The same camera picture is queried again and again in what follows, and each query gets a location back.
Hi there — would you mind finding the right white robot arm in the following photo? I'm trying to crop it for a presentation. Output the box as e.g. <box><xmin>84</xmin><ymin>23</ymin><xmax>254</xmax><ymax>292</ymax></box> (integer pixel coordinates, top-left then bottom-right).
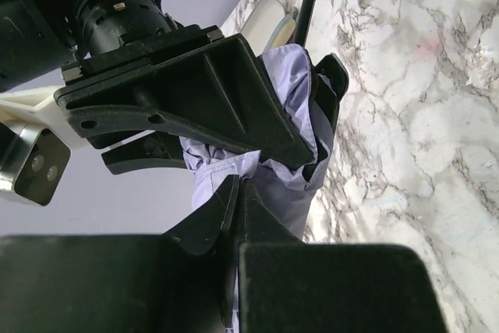
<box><xmin>1</xmin><ymin>0</ymin><xmax>326</xmax><ymax>174</ymax></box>

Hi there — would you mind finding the lavender umbrella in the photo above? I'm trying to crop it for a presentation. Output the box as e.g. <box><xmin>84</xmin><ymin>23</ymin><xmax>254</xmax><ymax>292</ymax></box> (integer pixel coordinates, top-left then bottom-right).
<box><xmin>179</xmin><ymin>0</ymin><xmax>336</xmax><ymax>322</ymax></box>

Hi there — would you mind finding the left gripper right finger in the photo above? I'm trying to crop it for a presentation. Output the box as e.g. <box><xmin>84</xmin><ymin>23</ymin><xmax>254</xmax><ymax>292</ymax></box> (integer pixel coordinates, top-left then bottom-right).
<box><xmin>239</xmin><ymin>182</ymin><xmax>447</xmax><ymax>332</ymax></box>

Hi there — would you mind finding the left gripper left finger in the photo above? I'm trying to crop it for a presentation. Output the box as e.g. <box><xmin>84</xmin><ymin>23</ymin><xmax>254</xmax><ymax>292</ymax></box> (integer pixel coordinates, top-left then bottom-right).
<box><xmin>1</xmin><ymin>175</ymin><xmax>240</xmax><ymax>332</ymax></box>

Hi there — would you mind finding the beige umbrella sleeve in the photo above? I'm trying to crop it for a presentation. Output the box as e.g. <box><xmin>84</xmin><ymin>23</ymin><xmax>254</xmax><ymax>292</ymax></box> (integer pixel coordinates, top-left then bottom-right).
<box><xmin>241</xmin><ymin>0</ymin><xmax>296</xmax><ymax>55</ymax></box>

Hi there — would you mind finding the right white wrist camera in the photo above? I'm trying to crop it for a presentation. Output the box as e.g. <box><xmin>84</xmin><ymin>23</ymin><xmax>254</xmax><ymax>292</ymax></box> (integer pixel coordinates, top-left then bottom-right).
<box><xmin>1</xmin><ymin>86</ymin><xmax>89</xmax><ymax>207</ymax></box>

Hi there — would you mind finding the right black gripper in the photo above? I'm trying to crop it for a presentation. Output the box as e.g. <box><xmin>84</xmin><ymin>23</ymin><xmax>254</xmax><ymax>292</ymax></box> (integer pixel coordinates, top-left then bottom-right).
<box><xmin>53</xmin><ymin>24</ymin><xmax>350</xmax><ymax>176</ymax></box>

